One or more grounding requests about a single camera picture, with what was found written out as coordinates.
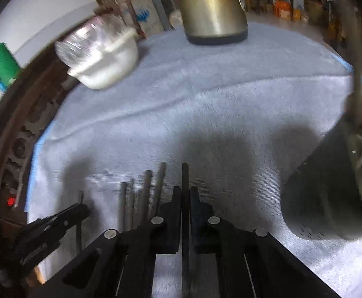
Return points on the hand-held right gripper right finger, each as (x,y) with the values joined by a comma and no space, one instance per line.
(194,220)

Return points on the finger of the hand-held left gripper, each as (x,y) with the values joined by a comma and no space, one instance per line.
(56,226)

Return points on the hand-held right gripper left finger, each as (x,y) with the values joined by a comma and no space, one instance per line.
(176,211)

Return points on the grey perforated utensil holder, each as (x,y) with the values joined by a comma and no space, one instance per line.
(317,217)

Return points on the light blue table cover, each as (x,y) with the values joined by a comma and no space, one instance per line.
(35,167)

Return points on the grey-blue towel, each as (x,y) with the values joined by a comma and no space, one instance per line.
(199,105)

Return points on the white plastic bowl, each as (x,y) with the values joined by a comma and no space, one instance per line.
(112,65)

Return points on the green plastic jug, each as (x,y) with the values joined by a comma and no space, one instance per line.
(2,65)

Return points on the clear plastic bag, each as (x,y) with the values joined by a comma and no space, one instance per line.
(81,40)

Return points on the white box with blue print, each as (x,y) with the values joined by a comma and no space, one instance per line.
(146,15)

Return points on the golden steel kettle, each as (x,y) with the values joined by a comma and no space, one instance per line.
(213,9)

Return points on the carved dark wooden frame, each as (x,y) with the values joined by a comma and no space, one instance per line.
(29,124)

